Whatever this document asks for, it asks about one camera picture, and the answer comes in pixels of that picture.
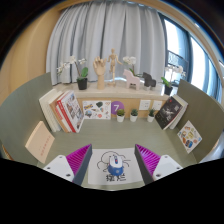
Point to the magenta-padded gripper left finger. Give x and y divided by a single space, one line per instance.
59 166

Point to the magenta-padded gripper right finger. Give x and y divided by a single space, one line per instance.
165 166

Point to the blue and white computer mouse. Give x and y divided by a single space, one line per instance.
115 165

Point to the white cartoon-print mouse pad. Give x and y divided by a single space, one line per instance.
96 166

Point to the beige book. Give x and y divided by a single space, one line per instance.
40 141

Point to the colourful illustrated book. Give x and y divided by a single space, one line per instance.
189 136

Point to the small plant in white pot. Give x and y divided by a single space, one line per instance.
150 118
120 118
133 118

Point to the black-covered book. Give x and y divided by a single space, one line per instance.
168 112

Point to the red-spined picture magazine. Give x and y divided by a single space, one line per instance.
72 111

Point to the brown-covered book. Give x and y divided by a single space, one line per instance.
55 110

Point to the white books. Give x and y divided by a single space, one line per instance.
46 108

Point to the white illustrated sticker card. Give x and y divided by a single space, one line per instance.
96 110

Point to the green desk partition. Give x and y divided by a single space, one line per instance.
20 106
203 106

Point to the white orchid in black pot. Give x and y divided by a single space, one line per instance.
130 60
82 83
168 90

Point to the purple round number sign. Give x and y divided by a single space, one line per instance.
116 106

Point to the black wooden horse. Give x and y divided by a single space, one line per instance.
149 81

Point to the pink wooden horse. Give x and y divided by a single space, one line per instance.
130 80

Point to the wooden hand model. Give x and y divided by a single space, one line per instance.
99 68

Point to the wooden artist mannequin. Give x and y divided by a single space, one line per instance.
113 61

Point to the dark-framed window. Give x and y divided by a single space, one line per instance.
176 40

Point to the grey curtain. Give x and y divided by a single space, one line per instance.
100 33

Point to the white wall socket plate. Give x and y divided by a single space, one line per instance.
157 105
144 105

